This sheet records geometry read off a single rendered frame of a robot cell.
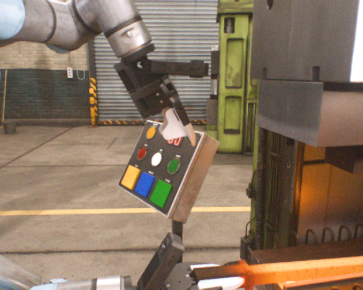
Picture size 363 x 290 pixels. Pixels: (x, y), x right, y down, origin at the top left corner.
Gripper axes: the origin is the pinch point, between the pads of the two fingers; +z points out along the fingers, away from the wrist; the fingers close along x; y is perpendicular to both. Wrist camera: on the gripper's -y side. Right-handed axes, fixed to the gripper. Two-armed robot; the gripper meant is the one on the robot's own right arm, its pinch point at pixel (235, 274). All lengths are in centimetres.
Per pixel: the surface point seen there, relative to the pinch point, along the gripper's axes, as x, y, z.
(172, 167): -45.7, -6.9, -3.3
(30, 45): -843, -105, -224
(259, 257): -9.7, 3.7, 9.7
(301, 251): -10.1, 3.5, 20.0
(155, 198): -44.3, 2.8, -9.0
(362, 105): 7.7, -31.4, 14.8
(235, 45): -456, -86, 176
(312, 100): 5.7, -32.0, 8.1
